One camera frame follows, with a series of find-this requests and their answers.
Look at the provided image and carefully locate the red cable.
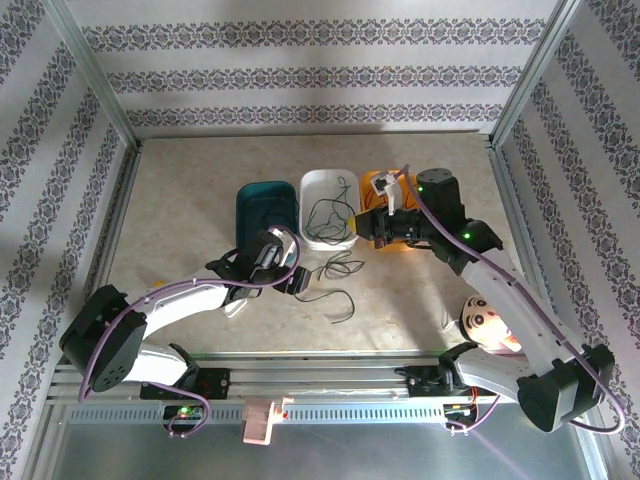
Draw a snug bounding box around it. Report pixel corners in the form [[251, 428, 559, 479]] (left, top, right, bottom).
[[366, 185, 419, 211]]

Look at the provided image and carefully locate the green cable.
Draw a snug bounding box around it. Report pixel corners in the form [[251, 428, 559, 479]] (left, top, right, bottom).
[[305, 176, 355, 244]]

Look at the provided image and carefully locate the orange plastic bin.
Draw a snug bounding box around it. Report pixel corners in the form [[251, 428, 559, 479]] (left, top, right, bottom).
[[358, 169, 432, 255]]

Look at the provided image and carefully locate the white plastic bin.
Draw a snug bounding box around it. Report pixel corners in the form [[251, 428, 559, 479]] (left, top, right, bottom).
[[298, 168, 361, 252]]

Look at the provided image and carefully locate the teal plastic bin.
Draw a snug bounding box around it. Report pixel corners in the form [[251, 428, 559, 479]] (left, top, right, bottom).
[[234, 179, 301, 252]]

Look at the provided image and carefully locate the round cartoon face holder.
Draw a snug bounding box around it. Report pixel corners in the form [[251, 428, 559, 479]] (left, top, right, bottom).
[[442, 293, 525, 355]]

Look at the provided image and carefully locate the pink printed clamp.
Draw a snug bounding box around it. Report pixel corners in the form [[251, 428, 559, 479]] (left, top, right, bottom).
[[242, 396, 295, 446]]

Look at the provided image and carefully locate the green-lit control board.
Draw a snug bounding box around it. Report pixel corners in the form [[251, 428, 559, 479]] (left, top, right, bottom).
[[162, 404, 206, 424]]

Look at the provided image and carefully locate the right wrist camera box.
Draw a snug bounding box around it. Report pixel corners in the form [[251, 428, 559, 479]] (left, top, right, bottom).
[[372, 172, 404, 214]]

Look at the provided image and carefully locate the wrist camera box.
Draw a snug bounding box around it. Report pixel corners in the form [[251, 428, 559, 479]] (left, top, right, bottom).
[[269, 227, 298, 267], [372, 172, 404, 214]]

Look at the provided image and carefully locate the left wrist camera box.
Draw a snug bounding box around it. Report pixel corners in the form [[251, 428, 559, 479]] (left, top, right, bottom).
[[269, 227, 298, 267]]

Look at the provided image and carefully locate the silver metal bracket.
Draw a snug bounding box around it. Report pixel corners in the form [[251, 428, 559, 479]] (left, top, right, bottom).
[[218, 297, 252, 320]]

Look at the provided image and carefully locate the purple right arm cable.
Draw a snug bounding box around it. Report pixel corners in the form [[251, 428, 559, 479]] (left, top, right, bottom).
[[399, 164, 627, 438]]

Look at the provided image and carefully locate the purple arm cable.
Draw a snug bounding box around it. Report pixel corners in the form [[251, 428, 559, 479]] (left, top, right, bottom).
[[399, 164, 627, 438], [77, 224, 303, 439]]

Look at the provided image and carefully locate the aluminium frame rail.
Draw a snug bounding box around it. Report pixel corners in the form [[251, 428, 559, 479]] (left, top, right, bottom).
[[47, 351, 592, 406]]

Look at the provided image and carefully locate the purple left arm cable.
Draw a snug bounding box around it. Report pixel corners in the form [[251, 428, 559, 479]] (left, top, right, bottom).
[[77, 224, 303, 439]]

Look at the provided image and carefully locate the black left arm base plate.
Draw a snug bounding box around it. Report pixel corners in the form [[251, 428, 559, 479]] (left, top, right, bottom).
[[139, 367, 232, 401]]

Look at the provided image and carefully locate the grey slotted cable duct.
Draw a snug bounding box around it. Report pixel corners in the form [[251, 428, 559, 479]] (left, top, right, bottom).
[[64, 403, 501, 424]]

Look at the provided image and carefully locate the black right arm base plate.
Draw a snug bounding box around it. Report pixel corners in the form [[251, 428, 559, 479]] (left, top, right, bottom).
[[407, 364, 501, 400]]

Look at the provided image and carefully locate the aluminium corner post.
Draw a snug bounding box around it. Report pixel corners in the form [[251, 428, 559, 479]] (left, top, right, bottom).
[[489, 0, 585, 147], [43, 0, 145, 147]]

